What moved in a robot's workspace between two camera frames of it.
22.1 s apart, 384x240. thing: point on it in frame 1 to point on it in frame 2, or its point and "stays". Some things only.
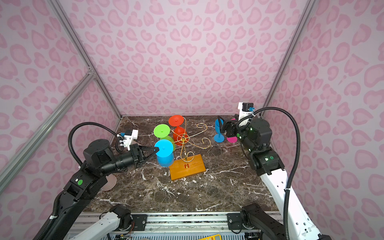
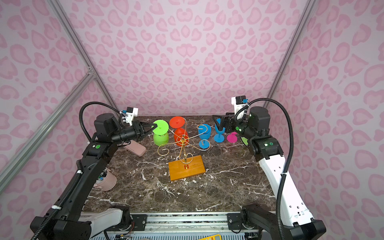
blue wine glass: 220,137 stays
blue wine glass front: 165,156 to 204,131
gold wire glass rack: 187,166 stays
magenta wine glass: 232,139 stays
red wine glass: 180,136 stays
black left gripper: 138,149 to 140,132
